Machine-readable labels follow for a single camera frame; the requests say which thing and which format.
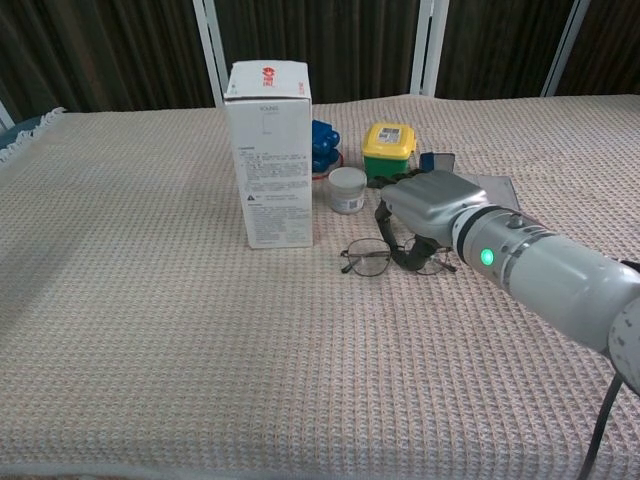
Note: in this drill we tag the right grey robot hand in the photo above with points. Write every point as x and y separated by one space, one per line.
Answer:
430 200

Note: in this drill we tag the blue glasses case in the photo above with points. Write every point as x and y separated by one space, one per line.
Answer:
437 161

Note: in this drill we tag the thin metal frame eyeglasses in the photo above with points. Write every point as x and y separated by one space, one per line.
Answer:
370 259

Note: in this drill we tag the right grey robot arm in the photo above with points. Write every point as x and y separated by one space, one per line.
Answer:
560 270

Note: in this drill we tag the tall white cardboard box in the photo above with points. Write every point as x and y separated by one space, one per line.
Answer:
275 175

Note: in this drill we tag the green bin with yellow lid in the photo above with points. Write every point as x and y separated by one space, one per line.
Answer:
387 152

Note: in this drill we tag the small white round jar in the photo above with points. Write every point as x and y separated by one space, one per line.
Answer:
347 192

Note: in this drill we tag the blue plastic toy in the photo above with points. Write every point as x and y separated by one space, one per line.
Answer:
323 137

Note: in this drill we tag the beige waffle weave blanket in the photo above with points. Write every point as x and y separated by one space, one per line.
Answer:
250 350

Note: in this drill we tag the dark pleated curtain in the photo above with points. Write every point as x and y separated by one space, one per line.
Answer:
115 50

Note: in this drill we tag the white metal frame post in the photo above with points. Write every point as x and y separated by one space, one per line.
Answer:
210 45
4 116
565 50
427 45

